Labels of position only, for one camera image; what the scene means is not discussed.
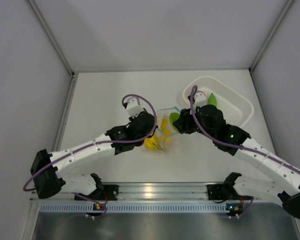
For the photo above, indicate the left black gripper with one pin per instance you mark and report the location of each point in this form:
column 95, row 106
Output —
column 131, row 119

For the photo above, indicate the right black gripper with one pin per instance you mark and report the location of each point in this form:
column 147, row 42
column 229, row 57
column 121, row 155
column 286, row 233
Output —
column 183, row 123

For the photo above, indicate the green fake vegetable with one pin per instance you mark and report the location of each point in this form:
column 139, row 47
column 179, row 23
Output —
column 212, row 100
column 173, row 117

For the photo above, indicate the clear zip top bag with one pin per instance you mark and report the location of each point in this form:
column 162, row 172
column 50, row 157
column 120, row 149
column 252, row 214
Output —
column 165, row 113

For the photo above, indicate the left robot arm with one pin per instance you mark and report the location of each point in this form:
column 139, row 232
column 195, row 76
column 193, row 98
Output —
column 51, row 171

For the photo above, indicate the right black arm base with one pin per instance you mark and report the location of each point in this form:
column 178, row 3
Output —
column 221, row 192

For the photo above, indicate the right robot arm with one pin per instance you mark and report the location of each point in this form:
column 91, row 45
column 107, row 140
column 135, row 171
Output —
column 283, row 186

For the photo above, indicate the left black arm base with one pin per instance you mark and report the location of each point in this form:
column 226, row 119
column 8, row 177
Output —
column 109, row 192

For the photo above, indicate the yellow fake banana bunch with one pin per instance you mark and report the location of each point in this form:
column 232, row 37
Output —
column 158, row 141

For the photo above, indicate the white perforated plastic basket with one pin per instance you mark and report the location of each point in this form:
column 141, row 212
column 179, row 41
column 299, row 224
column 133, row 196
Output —
column 236, row 109

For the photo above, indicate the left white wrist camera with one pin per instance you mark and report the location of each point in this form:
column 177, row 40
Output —
column 133, row 107

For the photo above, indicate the aluminium mounting rail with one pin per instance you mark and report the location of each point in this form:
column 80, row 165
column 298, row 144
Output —
column 133, row 191

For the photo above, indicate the white slotted cable duct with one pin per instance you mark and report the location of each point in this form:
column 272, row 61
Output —
column 112, row 207

